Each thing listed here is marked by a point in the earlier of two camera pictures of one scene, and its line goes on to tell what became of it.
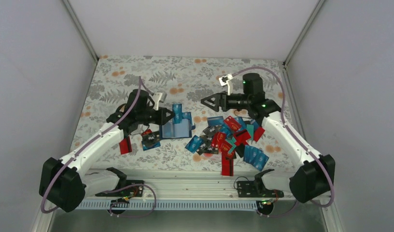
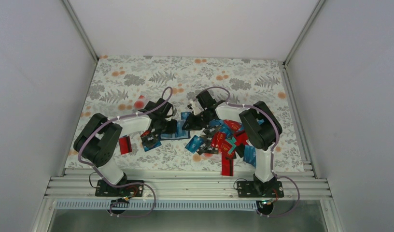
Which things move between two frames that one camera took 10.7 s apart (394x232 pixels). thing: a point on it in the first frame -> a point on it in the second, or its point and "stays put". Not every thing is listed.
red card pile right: [241, 137] stays put
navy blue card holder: [178, 130] stays put
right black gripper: [222, 102] -> [193, 125]
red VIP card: [231, 121] stays put
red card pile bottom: [227, 167] stays put
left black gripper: [159, 121] -> [171, 129]
